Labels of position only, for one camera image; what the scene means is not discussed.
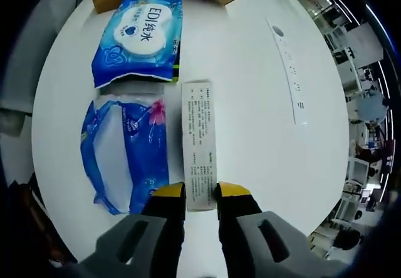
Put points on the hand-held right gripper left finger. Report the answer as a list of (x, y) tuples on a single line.
[(166, 228)]

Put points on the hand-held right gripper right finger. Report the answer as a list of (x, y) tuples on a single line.
[(238, 228)]

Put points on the long white printed box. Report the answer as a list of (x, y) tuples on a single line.
[(199, 134)]

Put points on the light blue wet wipes pack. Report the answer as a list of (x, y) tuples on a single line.
[(141, 37)]

